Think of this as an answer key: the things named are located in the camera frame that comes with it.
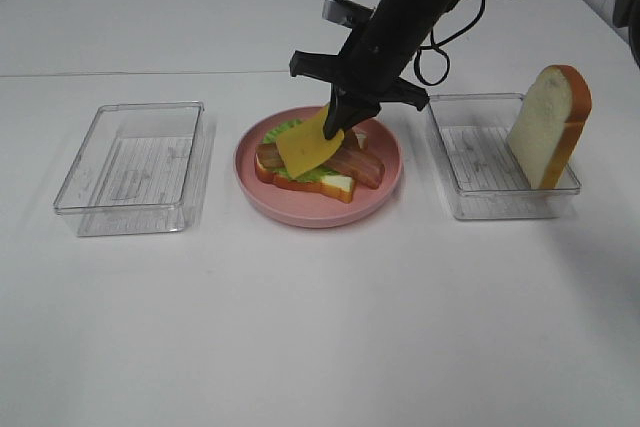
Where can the pink round plate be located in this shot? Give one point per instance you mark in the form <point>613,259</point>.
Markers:
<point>314,210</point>

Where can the right clear plastic tray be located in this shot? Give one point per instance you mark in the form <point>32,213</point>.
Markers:
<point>481,178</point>

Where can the bread slice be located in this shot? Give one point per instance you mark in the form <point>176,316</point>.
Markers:
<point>549,124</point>
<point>321,180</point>

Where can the left clear plastic tray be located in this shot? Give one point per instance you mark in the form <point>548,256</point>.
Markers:
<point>139,170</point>

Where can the green lettuce leaf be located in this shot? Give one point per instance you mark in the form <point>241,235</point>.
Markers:
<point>270,137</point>

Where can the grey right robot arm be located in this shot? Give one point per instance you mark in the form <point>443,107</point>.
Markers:
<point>626,14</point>

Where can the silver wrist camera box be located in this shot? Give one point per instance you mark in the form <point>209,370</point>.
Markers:
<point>346,13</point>

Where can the yellow cheese slice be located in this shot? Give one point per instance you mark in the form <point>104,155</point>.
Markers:
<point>303,147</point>

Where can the clear plastic tray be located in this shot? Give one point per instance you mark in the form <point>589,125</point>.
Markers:
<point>481,178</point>
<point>139,170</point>

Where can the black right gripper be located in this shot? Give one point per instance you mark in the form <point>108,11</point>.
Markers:
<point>369,65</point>

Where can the bacon strip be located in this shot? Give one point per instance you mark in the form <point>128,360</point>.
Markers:
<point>364,167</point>
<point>268,155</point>

